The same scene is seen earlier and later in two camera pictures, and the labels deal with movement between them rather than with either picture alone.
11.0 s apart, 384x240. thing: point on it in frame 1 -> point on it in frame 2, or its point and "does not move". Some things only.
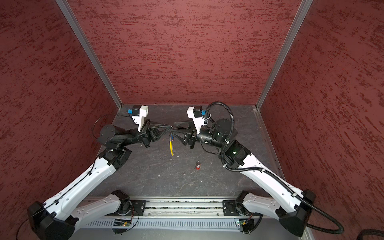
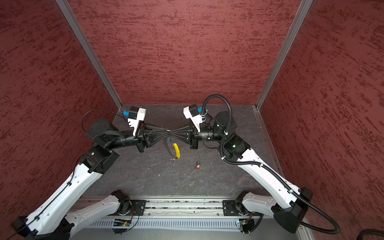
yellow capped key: x=171 y=150 -> x=177 y=149
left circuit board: x=119 y=222 does not move
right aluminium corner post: x=303 y=9 does not move
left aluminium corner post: x=74 y=24 does not move
